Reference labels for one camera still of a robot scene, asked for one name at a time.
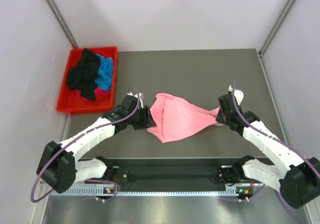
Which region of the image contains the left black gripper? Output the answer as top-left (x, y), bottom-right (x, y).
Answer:
top-left (127, 105), bottom-right (156, 130)

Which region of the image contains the pink t shirt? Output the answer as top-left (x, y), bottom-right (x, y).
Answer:
top-left (147, 93), bottom-right (223, 143)

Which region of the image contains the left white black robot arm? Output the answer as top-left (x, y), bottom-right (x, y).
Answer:
top-left (36, 92), bottom-right (156, 194)

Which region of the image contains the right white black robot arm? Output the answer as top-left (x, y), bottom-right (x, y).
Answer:
top-left (216, 87), bottom-right (320, 209)

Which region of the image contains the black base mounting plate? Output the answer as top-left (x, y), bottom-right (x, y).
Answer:
top-left (98, 156), bottom-right (241, 191)

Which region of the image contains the magenta t shirt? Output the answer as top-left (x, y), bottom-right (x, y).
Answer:
top-left (75, 87), bottom-right (111, 102)

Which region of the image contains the blue t shirt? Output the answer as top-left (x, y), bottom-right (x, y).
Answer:
top-left (95, 54), bottom-right (114, 92)

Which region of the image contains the black t shirt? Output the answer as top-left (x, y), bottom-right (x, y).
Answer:
top-left (66, 48), bottom-right (101, 101)

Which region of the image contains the red plastic bin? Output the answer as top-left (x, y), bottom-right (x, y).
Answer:
top-left (56, 46), bottom-right (118, 115)

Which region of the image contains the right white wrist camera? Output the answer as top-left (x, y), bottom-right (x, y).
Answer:
top-left (227, 85), bottom-right (244, 107)

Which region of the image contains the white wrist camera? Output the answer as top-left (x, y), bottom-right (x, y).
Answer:
top-left (227, 85), bottom-right (244, 107)
top-left (127, 91), bottom-right (145, 101)

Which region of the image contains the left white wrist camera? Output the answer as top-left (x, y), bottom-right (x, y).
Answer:
top-left (127, 91), bottom-right (145, 101)

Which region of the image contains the slotted cable duct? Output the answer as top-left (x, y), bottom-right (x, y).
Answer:
top-left (51, 185), bottom-right (253, 197)

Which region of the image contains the right corner aluminium post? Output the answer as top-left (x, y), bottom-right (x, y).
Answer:
top-left (257, 0), bottom-right (297, 58)

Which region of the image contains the corner aluminium post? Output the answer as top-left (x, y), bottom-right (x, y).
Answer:
top-left (45, 0), bottom-right (79, 49)
top-left (257, 0), bottom-right (297, 58)

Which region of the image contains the left corner aluminium post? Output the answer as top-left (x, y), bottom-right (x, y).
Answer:
top-left (45, 0), bottom-right (79, 49)

